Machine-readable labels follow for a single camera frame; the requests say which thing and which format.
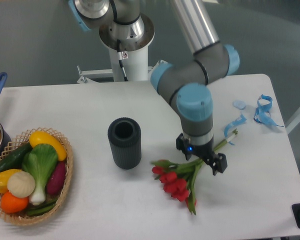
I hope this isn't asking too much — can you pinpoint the dark grey ribbed vase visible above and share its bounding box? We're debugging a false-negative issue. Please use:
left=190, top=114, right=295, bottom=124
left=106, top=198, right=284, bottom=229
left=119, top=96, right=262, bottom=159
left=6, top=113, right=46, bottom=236
left=107, top=117, right=142, bottom=170

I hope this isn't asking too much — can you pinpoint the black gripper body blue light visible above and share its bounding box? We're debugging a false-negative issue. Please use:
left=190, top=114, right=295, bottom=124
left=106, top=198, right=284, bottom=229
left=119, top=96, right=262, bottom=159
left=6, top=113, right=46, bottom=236
left=176, top=133, right=214, bottom=160

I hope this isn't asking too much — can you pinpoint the purple sweet potato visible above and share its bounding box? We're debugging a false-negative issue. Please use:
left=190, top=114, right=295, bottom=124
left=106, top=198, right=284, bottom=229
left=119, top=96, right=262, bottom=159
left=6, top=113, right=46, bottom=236
left=46, top=161, right=66, bottom=195

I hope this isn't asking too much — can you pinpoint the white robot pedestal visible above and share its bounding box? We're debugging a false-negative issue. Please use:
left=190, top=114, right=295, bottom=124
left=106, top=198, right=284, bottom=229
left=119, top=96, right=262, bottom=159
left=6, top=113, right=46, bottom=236
left=99, top=13, right=155, bottom=82

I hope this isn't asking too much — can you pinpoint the cream white garlic bulb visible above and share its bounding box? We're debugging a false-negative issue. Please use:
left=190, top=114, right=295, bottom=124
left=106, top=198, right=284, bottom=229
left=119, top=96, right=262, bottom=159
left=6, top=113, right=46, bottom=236
left=7, top=171, right=36, bottom=198

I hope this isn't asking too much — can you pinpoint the orange fruit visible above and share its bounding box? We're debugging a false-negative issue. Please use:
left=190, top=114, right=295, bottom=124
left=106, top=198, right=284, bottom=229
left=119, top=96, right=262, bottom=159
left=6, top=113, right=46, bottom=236
left=0, top=191, right=29, bottom=214

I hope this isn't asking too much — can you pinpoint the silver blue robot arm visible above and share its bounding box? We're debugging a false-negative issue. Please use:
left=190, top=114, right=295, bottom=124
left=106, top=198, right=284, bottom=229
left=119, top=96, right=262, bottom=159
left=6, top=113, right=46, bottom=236
left=68, top=0, right=240, bottom=174

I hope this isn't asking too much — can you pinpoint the red tulip bouquet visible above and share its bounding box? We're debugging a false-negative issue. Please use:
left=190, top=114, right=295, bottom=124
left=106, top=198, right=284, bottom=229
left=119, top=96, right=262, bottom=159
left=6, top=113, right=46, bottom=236
left=150, top=128, right=239, bottom=216

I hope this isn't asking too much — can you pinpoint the blue ribbon loop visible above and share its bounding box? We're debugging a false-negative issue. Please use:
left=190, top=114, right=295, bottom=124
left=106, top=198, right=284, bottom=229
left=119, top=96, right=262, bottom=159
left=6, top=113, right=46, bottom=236
left=253, top=94, right=284, bottom=127

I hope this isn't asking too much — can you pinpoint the woven wicker basket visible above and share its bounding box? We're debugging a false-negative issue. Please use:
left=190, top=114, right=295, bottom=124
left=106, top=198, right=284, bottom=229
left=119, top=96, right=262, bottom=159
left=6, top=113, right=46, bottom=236
left=0, top=127, right=74, bottom=226

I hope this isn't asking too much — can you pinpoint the dark green cucumber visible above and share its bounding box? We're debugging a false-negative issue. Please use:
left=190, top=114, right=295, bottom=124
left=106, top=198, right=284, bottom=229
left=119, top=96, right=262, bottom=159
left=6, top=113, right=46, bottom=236
left=0, top=142, right=33, bottom=173

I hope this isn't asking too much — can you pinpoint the green bok choy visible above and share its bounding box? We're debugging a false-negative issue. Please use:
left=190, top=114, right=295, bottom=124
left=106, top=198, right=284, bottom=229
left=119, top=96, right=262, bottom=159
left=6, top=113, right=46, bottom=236
left=21, top=143, right=58, bottom=206

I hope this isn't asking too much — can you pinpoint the yellow bell pepper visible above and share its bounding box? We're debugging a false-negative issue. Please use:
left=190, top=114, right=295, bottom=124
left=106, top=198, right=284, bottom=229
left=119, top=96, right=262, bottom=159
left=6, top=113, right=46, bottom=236
left=0, top=169, right=22, bottom=194

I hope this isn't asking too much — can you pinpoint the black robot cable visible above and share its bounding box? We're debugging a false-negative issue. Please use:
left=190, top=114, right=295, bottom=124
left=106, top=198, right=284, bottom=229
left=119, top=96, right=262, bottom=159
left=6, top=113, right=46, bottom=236
left=115, top=39, right=129, bottom=82

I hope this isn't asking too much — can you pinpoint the blue ribbon strip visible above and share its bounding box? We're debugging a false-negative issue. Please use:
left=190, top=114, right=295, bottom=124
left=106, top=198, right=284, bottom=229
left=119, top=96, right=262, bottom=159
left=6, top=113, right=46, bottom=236
left=223, top=113, right=247, bottom=146

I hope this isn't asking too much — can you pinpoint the green bean pod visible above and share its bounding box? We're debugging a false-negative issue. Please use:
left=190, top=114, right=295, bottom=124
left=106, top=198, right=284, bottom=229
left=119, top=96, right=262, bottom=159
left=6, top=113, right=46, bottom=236
left=25, top=198, right=57, bottom=217

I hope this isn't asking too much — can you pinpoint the small blue white cap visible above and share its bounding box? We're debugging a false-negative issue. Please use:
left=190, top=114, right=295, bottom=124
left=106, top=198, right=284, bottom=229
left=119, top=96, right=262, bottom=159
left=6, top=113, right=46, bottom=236
left=232, top=100, right=247, bottom=110

